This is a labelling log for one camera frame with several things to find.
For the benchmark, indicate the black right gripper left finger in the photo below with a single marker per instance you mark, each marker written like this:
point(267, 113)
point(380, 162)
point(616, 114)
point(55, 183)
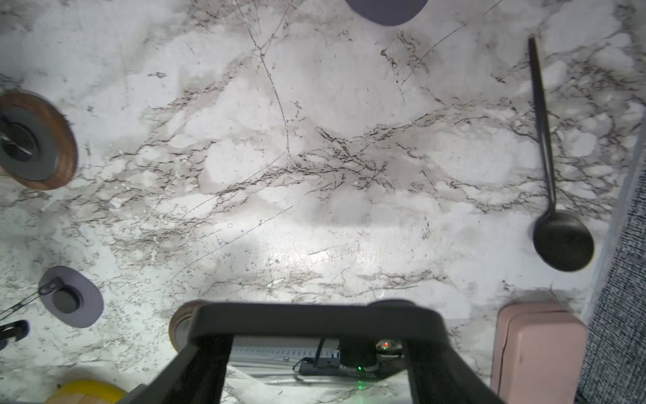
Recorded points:
point(263, 340)

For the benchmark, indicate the wooden base stand back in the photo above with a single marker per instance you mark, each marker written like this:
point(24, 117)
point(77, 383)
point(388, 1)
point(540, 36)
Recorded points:
point(180, 324)

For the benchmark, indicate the wooden base stand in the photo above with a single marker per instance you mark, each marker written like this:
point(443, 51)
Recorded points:
point(38, 147)
point(180, 324)

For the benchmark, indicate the purple round stand front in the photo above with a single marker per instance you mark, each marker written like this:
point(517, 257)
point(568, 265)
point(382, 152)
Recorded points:
point(71, 297)

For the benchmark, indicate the wooden base stand front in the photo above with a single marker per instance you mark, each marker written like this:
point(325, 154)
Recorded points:
point(38, 147)

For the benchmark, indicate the pink rectangular case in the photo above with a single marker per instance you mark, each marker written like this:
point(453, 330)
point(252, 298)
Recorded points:
point(539, 352)

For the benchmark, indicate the purple round stand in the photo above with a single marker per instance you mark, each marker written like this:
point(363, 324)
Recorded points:
point(71, 297)
point(387, 12)

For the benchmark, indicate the black long-handled spoon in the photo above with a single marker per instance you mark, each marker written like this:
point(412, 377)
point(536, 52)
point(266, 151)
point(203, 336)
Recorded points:
point(559, 238)

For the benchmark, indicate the yellow bamboo steamer basket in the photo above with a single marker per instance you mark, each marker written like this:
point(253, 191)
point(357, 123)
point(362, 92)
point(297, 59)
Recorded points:
point(87, 391)

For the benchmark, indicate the purple round stand right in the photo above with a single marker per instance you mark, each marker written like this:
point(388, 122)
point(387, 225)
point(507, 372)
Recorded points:
point(387, 12)

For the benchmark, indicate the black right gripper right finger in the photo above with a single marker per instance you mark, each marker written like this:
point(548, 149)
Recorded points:
point(398, 335)

